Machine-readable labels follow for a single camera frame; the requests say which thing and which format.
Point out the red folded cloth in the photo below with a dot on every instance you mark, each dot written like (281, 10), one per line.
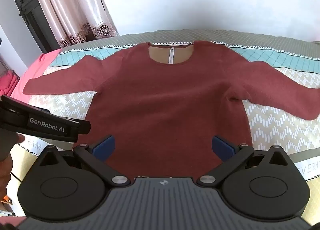
(7, 82)

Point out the pink lace curtain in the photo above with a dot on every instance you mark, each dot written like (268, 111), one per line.
(75, 7)

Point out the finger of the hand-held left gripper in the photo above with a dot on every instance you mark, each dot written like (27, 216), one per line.
(83, 127)

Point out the person's left hand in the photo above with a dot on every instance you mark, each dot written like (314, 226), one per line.
(5, 175)

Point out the dark door frame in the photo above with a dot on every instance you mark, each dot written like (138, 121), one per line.
(30, 19)

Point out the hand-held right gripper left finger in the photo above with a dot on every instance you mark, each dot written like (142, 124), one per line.
(104, 146)

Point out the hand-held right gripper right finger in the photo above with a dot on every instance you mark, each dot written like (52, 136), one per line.
(223, 147)

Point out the dark red sweater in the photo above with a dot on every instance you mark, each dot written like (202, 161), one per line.
(162, 100)

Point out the patterned bed blanket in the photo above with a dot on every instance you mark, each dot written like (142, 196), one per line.
(275, 125)

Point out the pink bed sheet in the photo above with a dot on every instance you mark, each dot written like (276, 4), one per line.
(37, 67)

